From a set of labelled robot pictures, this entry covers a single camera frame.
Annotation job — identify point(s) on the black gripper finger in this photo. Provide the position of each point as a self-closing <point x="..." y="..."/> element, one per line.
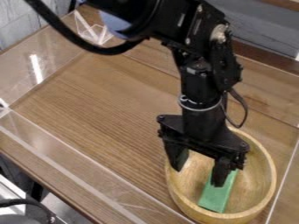
<point x="178" y="152"/>
<point x="220" y="172"/>

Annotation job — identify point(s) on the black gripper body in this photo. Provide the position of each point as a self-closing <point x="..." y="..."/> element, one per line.
<point x="207" y="135"/>

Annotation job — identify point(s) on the green rectangular block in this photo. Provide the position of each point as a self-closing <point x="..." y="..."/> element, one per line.
<point x="215" y="197"/>

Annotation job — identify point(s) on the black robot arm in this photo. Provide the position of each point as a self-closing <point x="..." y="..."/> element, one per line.
<point x="194" y="30"/>

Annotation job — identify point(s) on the brown wooden bowl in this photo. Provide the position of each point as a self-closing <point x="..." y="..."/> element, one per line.
<point x="252" y="189"/>

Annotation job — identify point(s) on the clear acrylic tray wall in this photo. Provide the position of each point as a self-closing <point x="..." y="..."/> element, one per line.
<point x="79" y="126"/>

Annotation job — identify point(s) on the black metal table bracket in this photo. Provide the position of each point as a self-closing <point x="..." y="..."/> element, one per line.
<point x="38" y="214"/>

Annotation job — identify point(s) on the clear acrylic corner bracket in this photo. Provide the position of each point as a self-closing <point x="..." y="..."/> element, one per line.
<point x="94" y="33"/>

